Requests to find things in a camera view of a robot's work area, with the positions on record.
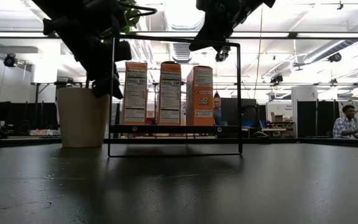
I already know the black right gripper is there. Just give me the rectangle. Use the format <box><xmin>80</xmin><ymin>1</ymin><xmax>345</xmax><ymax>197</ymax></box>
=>
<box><xmin>188</xmin><ymin>0</ymin><xmax>276</xmax><ymax>50</ymax></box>

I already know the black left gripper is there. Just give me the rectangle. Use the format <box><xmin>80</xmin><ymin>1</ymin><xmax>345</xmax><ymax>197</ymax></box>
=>
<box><xmin>84</xmin><ymin>46</ymin><xmax>124</xmax><ymax>100</ymax></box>

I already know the orange Mini Wheats box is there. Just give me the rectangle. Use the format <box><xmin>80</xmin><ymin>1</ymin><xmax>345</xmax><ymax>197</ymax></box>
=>
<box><xmin>122</xmin><ymin>61</ymin><xmax>149</xmax><ymax>126</ymax></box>
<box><xmin>157</xmin><ymin>61</ymin><xmax>182</xmax><ymax>126</ymax></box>
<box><xmin>185</xmin><ymin>65</ymin><xmax>214</xmax><ymax>126</ymax></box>

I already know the white ribbed plant pot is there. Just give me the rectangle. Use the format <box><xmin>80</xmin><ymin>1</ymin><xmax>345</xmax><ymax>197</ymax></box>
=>
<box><xmin>57</xmin><ymin>86</ymin><xmax>111</xmax><ymax>149</ymax></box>

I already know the person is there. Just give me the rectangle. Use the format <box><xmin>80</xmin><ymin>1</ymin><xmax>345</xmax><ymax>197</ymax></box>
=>
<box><xmin>332</xmin><ymin>104</ymin><xmax>358</xmax><ymax>140</ymax></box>
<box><xmin>212</xmin><ymin>91</ymin><xmax>229</xmax><ymax>127</ymax></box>

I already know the black monitor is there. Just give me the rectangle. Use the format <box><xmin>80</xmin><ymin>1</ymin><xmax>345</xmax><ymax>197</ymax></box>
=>
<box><xmin>221</xmin><ymin>98</ymin><xmax>257</xmax><ymax>127</ymax></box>

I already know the black ceiling projector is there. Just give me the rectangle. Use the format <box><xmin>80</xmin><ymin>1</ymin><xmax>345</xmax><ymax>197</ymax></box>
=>
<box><xmin>270</xmin><ymin>73</ymin><xmax>285</xmax><ymax>85</ymax></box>

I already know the dark office partition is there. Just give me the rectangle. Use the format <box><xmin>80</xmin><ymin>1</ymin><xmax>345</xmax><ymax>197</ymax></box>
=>
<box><xmin>0</xmin><ymin>101</ymin><xmax>58</xmax><ymax>131</ymax></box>

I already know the cardboard box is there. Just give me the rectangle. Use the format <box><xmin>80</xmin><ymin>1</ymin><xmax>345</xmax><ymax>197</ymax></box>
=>
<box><xmin>270</xmin><ymin>111</ymin><xmax>285</xmax><ymax>124</ymax></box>

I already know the black overhead beam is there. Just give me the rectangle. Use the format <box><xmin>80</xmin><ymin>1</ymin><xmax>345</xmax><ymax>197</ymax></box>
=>
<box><xmin>0</xmin><ymin>30</ymin><xmax>358</xmax><ymax>40</ymax></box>

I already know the cluttered workbench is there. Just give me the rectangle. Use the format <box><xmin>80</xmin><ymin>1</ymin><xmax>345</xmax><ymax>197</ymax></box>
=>
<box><xmin>261</xmin><ymin>123</ymin><xmax>298</xmax><ymax>138</ymax></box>

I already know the black partition panel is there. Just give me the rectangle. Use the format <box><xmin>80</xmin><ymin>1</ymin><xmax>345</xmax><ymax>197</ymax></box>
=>
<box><xmin>296</xmin><ymin>100</ymin><xmax>343</xmax><ymax>138</ymax></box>

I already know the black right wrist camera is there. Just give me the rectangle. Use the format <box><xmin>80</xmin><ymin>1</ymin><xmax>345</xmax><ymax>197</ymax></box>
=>
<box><xmin>214</xmin><ymin>45</ymin><xmax>231</xmax><ymax>63</ymax></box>

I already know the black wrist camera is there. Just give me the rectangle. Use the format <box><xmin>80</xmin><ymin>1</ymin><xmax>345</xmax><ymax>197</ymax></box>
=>
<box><xmin>113</xmin><ymin>39</ymin><xmax>133</xmax><ymax>62</ymax></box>
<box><xmin>214</xmin><ymin>45</ymin><xmax>231</xmax><ymax>63</ymax></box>

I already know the silver ceiling duct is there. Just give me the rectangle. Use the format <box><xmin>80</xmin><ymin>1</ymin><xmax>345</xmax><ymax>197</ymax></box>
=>
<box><xmin>163</xmin><ymin>0</ymin><xmax>198</xmax><ymax>63</ymax></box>

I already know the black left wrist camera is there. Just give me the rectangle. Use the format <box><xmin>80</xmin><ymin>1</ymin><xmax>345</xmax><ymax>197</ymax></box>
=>
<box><xmin>113</xmin><ymin>39</ymin><xmax>133</xmax><ymax>62</ymax></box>

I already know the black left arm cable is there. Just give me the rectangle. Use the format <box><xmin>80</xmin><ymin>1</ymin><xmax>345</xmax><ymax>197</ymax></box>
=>
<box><xmin>118</xmin><ymin>1</ymin><xmax>158</xmax><ymax>20</ymax></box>

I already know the black ceiling camera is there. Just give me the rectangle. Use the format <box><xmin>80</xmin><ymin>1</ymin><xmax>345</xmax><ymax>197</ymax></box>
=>
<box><xmin>3</xmin><ymin>53</ymin><xmax>19</xmax><ymax>68</ymax></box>
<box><xmin>327</xmin><ymin>52</ymin><xmax>343</xmax><ymax>63</ymax></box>

